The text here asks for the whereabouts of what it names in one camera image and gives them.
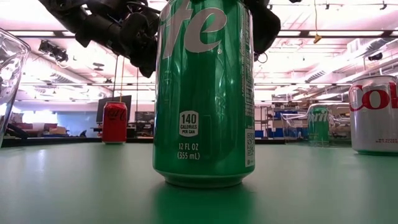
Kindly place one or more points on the metal storage shelf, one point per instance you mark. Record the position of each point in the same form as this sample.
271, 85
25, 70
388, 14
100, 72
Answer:
264, 123

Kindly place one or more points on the black computer monitor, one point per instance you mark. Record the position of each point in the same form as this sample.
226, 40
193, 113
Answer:
124, 99

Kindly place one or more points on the orange hanging hook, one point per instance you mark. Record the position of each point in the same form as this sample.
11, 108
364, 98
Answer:
317, 39

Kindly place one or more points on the green Sprite soda can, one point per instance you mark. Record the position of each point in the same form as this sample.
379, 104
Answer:
318, 127
202, 93

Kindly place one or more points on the black ceiling fixture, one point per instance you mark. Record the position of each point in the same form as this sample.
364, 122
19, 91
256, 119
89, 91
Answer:
375, 56

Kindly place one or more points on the red Coca-Cola can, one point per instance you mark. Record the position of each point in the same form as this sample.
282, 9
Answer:
114, 130

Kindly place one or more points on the black table frame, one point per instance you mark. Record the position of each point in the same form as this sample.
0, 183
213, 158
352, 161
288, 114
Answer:
140, 140

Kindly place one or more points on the black ceiling camera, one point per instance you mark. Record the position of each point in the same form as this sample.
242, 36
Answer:
53, 51

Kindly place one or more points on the silver Diet Coke can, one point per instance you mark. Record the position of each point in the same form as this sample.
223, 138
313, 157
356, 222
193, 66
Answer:
373, 130

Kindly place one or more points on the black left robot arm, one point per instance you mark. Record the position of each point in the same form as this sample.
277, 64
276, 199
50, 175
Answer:
93, 31

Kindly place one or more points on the black hanging camera device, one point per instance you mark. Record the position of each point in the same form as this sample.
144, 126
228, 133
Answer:
256, 56

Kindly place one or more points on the long ceiling light fixture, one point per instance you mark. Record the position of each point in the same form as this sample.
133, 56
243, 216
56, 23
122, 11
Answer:
342, 33

